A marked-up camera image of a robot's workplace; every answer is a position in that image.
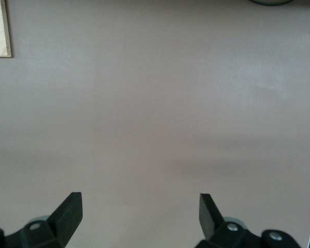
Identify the dark round object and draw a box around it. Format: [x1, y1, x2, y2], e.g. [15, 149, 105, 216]
[247, 0, 295, 6]

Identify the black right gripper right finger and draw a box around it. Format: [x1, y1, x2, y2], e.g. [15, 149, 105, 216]
[195, 193, 302, 248]

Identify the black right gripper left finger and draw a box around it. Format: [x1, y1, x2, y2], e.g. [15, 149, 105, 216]
[0, 192, 83, 248]

